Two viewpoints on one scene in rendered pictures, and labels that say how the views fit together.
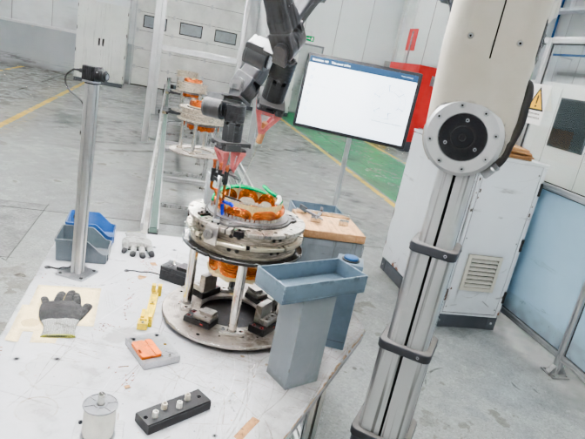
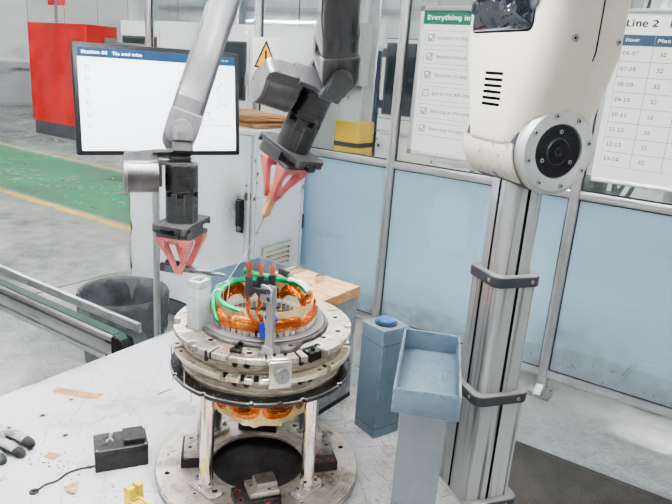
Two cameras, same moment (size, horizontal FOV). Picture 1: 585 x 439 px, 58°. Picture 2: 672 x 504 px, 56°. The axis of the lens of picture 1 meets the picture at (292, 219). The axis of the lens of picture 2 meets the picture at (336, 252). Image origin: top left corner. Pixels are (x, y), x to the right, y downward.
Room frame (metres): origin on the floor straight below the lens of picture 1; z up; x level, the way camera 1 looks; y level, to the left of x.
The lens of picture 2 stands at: (0.49, 0.73, 1.55)
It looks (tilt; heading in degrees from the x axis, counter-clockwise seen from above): 16 degrees down; 319
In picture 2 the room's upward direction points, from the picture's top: 4 degrees clockwise
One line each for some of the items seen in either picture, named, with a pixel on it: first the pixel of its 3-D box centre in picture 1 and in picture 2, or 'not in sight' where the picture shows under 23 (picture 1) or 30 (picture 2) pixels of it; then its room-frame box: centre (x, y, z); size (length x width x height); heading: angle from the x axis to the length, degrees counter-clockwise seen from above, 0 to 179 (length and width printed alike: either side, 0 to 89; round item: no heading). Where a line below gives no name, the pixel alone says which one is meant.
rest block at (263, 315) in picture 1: (266, 313); (319, 436); (1.31, 0.02, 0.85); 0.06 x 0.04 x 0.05; 154
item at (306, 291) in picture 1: (302, 325); (421, 429); (1.13, -0.07, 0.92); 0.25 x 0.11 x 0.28; 130
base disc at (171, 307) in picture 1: (231, 312); (257, 461); (1.37, 0.12, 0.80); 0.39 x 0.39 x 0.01
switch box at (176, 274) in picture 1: (178, 272); (120, 447); (1.54, 0.33, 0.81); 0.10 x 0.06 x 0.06; 73
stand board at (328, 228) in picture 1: (326, 226); (301, 289); (1.55, -0.11, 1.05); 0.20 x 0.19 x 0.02; 13
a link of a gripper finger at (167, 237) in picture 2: (228, 158); (181, 248); (1.50, 0.22, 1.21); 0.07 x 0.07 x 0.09; 34
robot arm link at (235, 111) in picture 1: (233, 112); (178, 176); (1.50, 0.22, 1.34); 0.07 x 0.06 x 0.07; 69
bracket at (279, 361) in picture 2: (212, 233); (279, 371); (1.22, 0.19, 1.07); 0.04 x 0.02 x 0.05; 66
